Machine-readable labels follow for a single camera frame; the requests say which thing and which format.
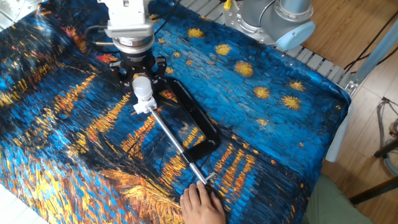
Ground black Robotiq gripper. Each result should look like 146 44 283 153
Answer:
108 49 169 84

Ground white light bulb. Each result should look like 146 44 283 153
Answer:
131 75 155 101

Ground black C-clamp with metal screw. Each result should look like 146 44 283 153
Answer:
131 77 223 187

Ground white bulb socket block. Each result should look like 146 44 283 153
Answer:
131 96 159 116

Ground person's left hand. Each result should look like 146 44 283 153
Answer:
180 183 226 224

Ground starry night print tablecloth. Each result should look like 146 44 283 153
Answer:
0 0 353 224

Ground green trousers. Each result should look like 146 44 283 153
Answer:
303 173 398 224

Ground black metal stand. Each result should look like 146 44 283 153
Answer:
347 98 398 207

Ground light blue post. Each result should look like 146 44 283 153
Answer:
325 36 398 164

